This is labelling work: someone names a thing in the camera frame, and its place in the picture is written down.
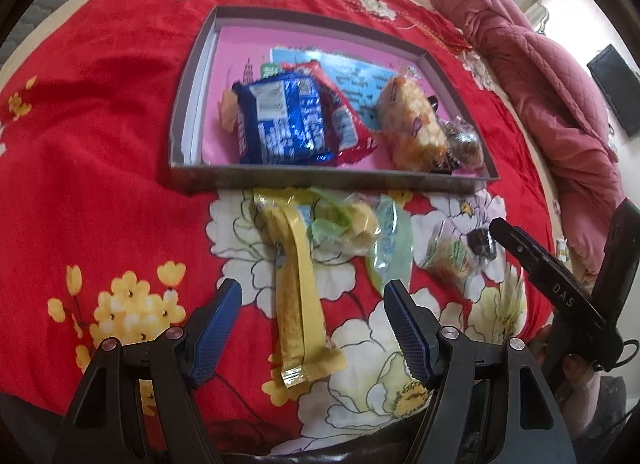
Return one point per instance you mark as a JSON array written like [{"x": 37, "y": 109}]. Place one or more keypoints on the clear packet brown snack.
[
  {"x": 462, "y": 144},
  {"x": 481, "y": 244}
]

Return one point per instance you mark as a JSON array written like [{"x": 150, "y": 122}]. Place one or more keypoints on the red snack packet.
[{"x": 350, "y": 124}]

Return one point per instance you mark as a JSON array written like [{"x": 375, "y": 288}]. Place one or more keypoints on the green clear packet yellow snack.
[{"x": 350, "y": 224}]

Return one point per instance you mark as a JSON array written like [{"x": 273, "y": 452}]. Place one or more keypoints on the grey cardboard box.
[{"x": 300, "y": 179}]

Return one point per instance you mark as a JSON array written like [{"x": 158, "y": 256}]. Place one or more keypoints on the light green snack packet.
[{"x": 390, "y": 244}]

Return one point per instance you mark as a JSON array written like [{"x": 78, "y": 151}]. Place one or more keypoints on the red floral blanket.
[{"x": 100, "y": 169}]

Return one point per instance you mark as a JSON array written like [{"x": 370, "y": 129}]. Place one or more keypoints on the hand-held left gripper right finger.
[{"x": 410, "y": 329}]

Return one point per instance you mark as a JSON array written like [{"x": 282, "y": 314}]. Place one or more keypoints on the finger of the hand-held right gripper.
[
  {"x": 545, "y": 269},
  {"x": 622, "y": 254}
]

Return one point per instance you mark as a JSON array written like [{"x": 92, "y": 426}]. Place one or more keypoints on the pink quilt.
[{"x": 550, "y": 94}]

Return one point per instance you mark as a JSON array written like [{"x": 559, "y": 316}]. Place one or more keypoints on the pink book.
[{"x": 225, "y": 44}]

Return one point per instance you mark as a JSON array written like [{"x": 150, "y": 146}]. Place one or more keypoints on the blue snack packet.
[{"x": 285, "y": 119}]

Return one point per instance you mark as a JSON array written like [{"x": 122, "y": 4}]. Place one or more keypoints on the orange bread packet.
[{"x": 415, "y": 119}]

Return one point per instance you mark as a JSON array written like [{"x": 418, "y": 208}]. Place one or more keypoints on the person's right hand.
[{"x": 580, "y": 384}]

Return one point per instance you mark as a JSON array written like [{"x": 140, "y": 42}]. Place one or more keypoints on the clear packet green label biscuit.
[{"x": 445, "y": 256}]

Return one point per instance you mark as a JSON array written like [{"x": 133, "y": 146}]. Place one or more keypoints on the long yellow snack packet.
[{"x": 297, "y": 284}]

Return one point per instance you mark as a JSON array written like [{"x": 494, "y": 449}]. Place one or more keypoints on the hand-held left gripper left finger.
[{"x": 217, "y": 324}]

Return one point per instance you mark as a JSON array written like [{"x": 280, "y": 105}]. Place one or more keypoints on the black television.
[{"x": 617, "y": 89}]

